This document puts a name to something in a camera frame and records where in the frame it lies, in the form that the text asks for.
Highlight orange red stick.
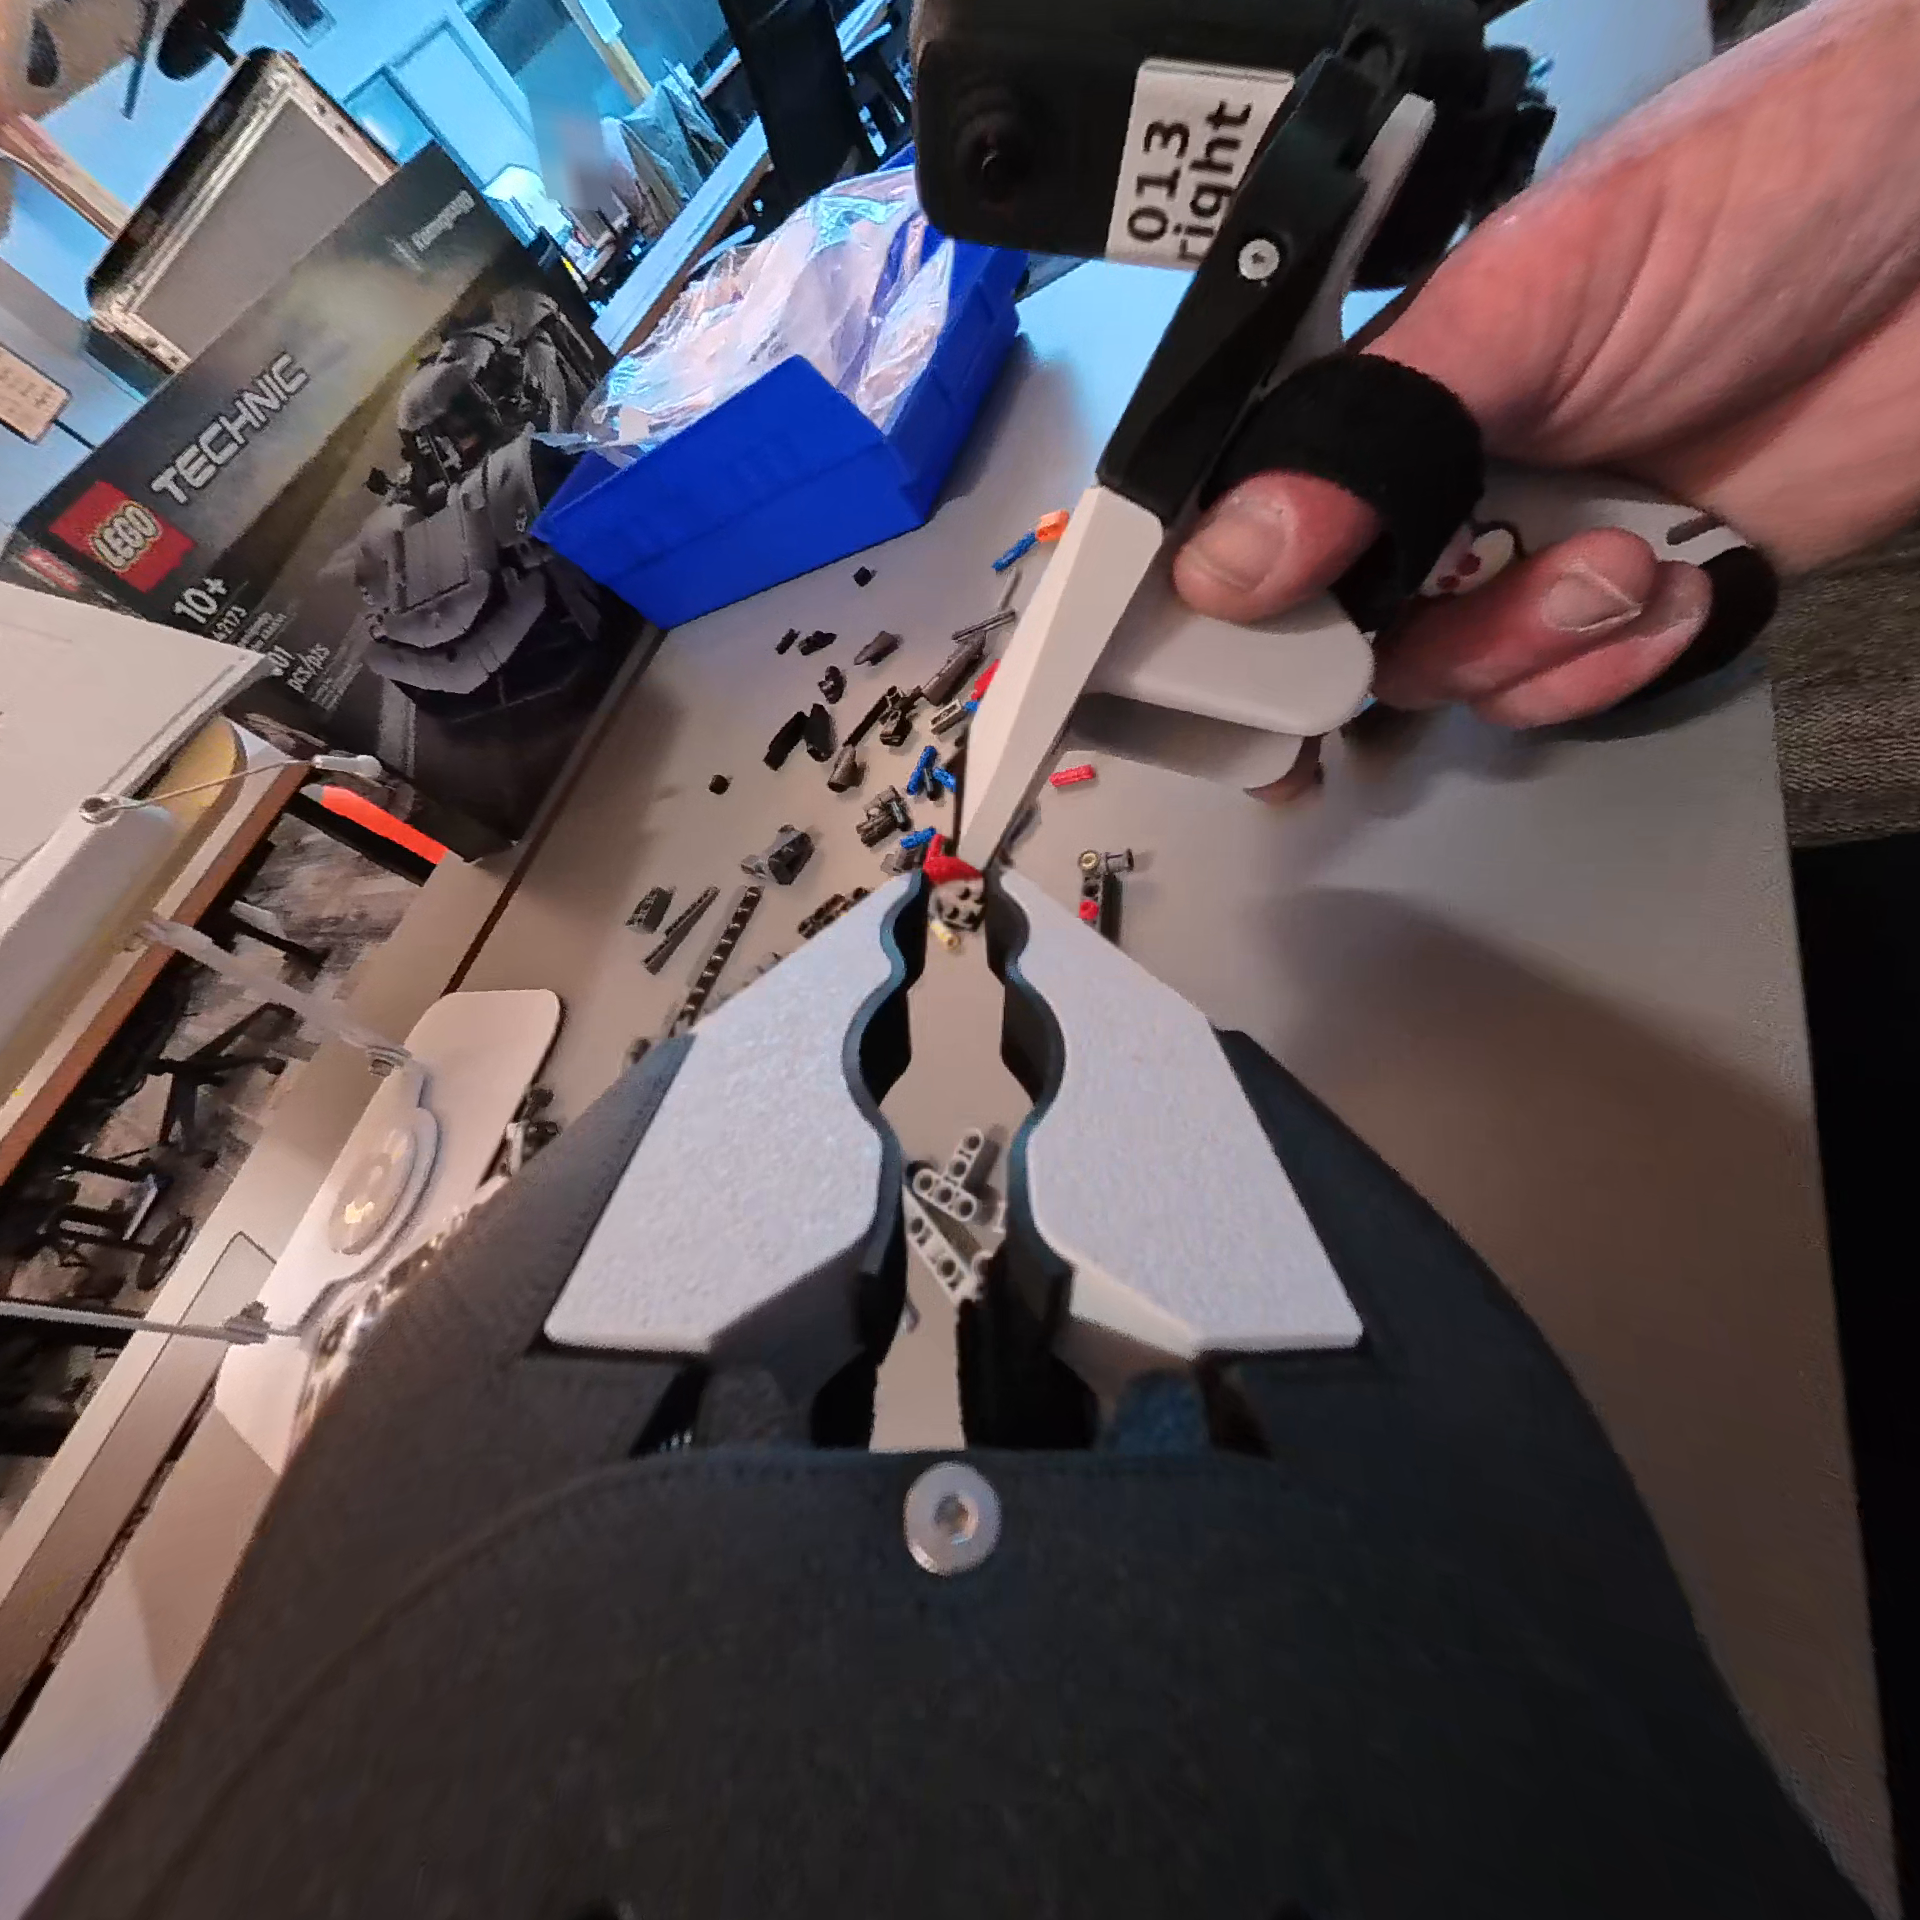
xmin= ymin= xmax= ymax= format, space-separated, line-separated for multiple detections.
xmin=307 ymin=780 xmax=452 ymax=868

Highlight light grey lego liftarm assembly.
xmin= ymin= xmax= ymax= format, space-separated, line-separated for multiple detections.
xmin=900 ymin=1125 xmax=1011 ymax=1299

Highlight pile of loose lego pieces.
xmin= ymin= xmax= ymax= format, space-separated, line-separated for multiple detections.
xmin=623 ymin=509 xmax=1144 ymax=1038

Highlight blue plastic bin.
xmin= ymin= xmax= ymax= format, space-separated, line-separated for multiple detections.
xmin=532 ymin=223 xmax=1030 ymax=629

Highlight white plastic device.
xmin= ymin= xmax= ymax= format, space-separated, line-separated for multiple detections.
xmin=300 ymin=989 xmax=566 ymax=1397

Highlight black lego set box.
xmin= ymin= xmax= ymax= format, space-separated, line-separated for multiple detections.
xmin=0 ymin=142 xmax=664 ymax=863

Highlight person's right hand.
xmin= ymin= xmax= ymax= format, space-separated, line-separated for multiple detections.
xmin=1172 ymin=0 xmax=1920 ymax=736

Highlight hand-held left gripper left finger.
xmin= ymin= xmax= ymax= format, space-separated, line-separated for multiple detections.
xmin=544 ymin=873 xmax=923 ymax=1397

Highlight silver aluminium case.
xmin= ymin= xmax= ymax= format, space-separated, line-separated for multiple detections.
xmin=87 ymin=45 xmax=400 ymax=367

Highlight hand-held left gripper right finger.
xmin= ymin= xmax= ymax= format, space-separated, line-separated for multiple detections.
xmin=990 ymin=873 xmax=1364 ymax=1397

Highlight white flat box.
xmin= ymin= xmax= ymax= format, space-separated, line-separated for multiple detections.
xmin=0 ymin=583 xmax=273 ymax=903

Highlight clear plastic bags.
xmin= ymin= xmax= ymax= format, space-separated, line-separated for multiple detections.
xmin=576 ymin=164 xmax=962 ymax=453

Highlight small red grey lego assembly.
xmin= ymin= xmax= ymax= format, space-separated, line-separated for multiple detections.
xmin=920 ymin=838 xmax=994 ymax=947

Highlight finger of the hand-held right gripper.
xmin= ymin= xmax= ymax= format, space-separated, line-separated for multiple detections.
xmin=954 ymin=485 xmax=1376 ymax=876
xmin=1049 ymin=693 xmax=1354 ymax=792

